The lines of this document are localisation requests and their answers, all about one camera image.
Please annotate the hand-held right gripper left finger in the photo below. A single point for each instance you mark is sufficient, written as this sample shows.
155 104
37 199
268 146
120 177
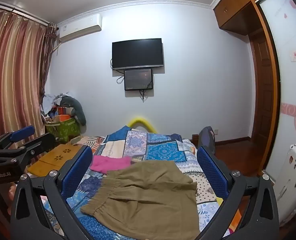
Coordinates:
76 170

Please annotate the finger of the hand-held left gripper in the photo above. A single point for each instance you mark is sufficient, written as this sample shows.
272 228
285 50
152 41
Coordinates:
37 143
22 131

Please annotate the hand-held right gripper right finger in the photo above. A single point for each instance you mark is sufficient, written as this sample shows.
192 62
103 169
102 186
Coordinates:
211 170

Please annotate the khaki pants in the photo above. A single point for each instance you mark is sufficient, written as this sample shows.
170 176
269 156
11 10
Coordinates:
148 200

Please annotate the yellow mat with flowers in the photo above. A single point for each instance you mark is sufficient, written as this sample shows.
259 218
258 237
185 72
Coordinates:
55 158

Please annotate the grey backpack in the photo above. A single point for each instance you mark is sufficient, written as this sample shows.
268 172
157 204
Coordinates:
206 140

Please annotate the pink cloth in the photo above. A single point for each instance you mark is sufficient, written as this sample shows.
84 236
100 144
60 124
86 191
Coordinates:
108 163

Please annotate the orange yellow blanket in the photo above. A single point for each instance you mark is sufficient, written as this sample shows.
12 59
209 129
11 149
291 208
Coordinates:
219 201

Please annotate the orange box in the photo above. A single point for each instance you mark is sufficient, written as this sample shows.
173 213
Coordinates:
63 115

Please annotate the white plastic bag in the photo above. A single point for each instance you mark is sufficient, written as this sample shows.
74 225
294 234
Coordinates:
49 102

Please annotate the blue patchwork bedsheet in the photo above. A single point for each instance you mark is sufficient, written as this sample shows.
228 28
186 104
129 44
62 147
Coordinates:
163 150

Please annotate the striped pink curtain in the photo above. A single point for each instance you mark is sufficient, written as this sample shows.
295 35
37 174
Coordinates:
12 67

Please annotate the small white fridge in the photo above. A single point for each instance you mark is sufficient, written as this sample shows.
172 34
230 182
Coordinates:
290 180

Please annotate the yellow hoop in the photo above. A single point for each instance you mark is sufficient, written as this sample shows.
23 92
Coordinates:
140 120

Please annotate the small black monitor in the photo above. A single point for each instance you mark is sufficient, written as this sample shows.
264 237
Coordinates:
138 79

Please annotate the white air conditioner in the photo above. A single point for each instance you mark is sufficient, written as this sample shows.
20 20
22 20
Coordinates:
80 27

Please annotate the wooden overhead cabinet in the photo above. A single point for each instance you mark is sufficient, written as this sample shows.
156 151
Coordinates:
238 7

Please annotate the wooden bed post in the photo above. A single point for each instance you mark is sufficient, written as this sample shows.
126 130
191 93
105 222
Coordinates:
194 139

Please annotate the white wall outlet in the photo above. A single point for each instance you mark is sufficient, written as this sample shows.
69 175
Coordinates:
216 132

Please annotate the black wall television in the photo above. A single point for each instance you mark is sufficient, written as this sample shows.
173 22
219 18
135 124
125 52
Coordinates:
137 53

